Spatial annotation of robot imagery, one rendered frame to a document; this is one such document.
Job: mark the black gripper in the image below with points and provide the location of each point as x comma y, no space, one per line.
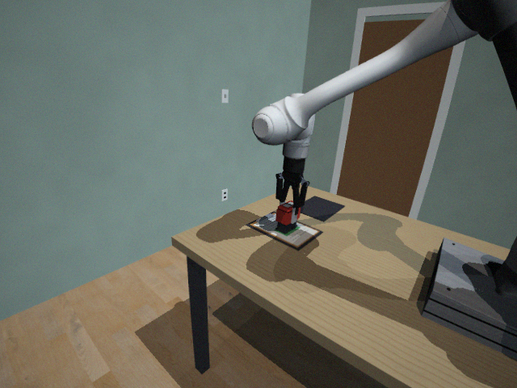
296,166

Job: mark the red self-inking stamp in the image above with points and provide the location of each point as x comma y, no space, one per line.
284,217

